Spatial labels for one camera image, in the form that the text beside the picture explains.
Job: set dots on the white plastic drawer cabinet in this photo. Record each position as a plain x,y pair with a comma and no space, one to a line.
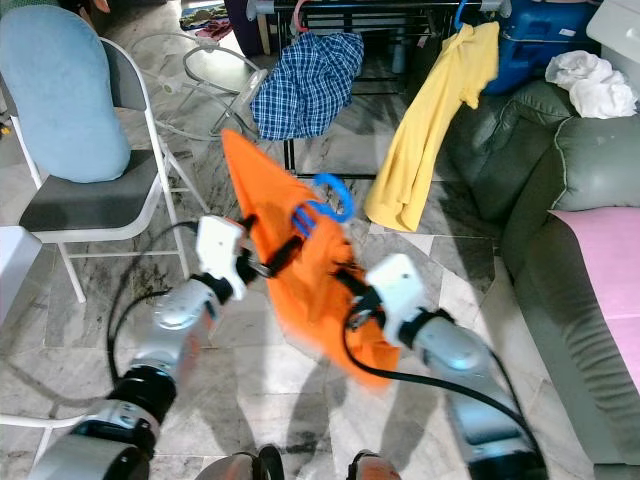
615,30

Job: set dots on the white grey folding chair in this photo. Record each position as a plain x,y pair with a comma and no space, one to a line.
95,205

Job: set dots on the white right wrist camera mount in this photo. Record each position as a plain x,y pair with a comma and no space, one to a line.
395,285

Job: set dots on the colourful clothes pile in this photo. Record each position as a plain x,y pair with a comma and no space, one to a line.
205,20

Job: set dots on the green leather sofa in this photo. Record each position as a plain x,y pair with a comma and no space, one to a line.
560,320

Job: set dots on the robot right leg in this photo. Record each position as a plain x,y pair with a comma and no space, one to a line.
375,468

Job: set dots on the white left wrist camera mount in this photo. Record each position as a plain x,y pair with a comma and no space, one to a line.
220,250

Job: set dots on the pink mat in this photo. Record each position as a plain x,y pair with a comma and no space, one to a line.
600,270

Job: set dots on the orange shirt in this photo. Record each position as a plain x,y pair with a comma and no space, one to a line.
310,280

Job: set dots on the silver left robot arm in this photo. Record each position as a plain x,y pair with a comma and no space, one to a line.
175,320

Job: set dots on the robot left leg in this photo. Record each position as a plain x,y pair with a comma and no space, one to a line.
240,465

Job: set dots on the light blue pillow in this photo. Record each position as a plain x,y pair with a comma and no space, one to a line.
65,95

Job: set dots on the crumpled white cloth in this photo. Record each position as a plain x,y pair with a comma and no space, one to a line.
590,85

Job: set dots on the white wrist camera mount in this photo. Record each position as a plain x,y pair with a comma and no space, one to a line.
220,250
395,285

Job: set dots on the robot leg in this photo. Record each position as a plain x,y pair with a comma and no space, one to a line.
375,468
240,465

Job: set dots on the blue plaid shirt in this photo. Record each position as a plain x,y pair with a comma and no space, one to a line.
305,85

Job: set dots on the blue plastic hanger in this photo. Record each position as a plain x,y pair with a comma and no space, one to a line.
345,195
460,15

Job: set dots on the yellow shirt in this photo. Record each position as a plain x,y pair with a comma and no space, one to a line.
430,110

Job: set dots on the black drying rack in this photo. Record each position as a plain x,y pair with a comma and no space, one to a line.
390,14

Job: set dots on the blue storage box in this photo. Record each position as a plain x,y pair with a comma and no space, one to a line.
540,50

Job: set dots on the pink plastic hanger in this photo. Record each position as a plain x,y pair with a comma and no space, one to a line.
298,15

